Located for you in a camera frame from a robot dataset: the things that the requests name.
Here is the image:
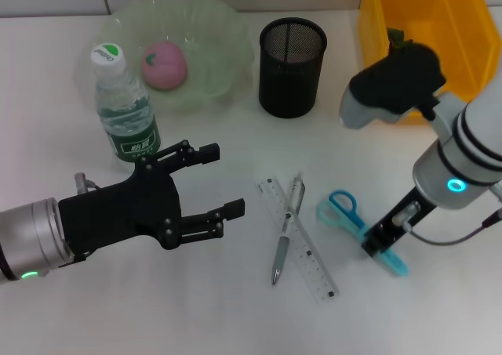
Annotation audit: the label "green plastic wrapper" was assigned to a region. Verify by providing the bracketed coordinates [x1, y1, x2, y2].
[387, 27, 415, 53]

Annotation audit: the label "gripper cable with plug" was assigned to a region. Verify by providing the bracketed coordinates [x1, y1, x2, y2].
[74, 172, 100, 194]
[393, 201, 502, 247]

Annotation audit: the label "transparent plastic ruler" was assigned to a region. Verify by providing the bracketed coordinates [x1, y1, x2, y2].
[256, 176, 340, 304]

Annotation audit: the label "left gripper cable with plug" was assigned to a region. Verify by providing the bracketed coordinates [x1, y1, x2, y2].
[74, 172, 100, 194]

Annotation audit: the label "clear green-label water bottle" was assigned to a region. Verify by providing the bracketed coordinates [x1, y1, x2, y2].
[89, 41, 162, 164]

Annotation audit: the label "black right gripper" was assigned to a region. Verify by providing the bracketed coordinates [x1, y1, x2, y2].
[360, 184, 437, 259]

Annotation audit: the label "pink peach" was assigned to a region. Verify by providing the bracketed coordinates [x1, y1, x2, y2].
[140, 40, 188, 92]

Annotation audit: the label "right gripper cable with plug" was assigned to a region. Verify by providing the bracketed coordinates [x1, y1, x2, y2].
[393, 201, 502, 247]

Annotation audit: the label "black mesh pen holder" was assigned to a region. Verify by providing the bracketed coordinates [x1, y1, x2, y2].
[258, 16, 328, 119]

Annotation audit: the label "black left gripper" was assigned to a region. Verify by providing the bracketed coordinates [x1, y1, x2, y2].
[57, 139, 246, 269]

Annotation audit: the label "yellow plastic bin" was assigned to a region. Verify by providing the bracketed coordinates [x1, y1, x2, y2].
[358, 0, 502, 127]

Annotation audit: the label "translucent green fruit plate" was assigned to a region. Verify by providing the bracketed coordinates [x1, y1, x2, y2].
[96, 0, 256, 115]

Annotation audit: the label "silver ballpoint pen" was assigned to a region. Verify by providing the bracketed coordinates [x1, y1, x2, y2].
[269, 176, 307, 286]

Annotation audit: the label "blue teal scissors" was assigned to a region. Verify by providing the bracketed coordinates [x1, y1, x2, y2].
[316, 190, 409, 277]

